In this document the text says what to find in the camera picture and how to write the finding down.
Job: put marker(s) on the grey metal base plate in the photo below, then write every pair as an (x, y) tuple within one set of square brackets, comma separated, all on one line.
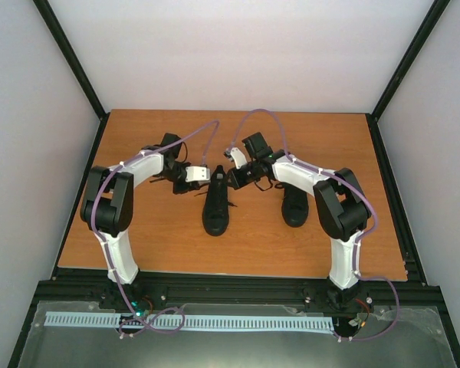
[(234, 345)]

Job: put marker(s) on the white slotted cable duct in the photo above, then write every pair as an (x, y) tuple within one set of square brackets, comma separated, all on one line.
[(197, 323)]

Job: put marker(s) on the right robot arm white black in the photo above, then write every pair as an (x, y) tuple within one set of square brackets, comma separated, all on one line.
[(342, 208)]

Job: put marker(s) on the black sneaker with laces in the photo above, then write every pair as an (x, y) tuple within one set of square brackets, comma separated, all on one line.
[(295, 206)]

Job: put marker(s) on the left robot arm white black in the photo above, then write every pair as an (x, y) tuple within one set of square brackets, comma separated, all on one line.
[(108, 201)]

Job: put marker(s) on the left black corner post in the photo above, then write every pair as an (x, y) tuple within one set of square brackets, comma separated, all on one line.
[(57, 32)]

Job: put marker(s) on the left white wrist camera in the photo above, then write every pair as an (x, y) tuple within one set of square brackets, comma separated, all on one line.
[(197, 174)]

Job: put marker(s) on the black sneaker one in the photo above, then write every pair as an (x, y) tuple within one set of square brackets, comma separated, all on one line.
[(215, 214)]

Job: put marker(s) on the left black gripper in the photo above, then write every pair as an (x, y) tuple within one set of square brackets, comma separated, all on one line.
[(193, 185)]

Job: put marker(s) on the right black corner post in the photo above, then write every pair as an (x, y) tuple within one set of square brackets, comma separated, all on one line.
[(419, 39)]

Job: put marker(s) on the black corner post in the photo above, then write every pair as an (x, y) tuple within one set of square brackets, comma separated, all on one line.
[(57, 32), (419, 39)]

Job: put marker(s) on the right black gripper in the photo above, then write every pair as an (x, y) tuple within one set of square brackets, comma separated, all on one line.
[(238, 182)]

